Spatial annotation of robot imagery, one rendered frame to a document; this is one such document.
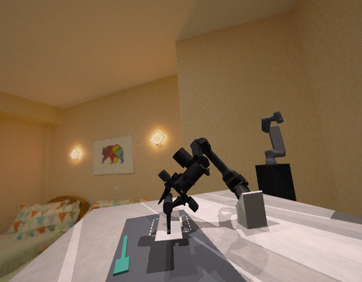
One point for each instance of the green small trowel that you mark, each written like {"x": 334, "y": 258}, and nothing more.
{"x": 122, "y": 264}

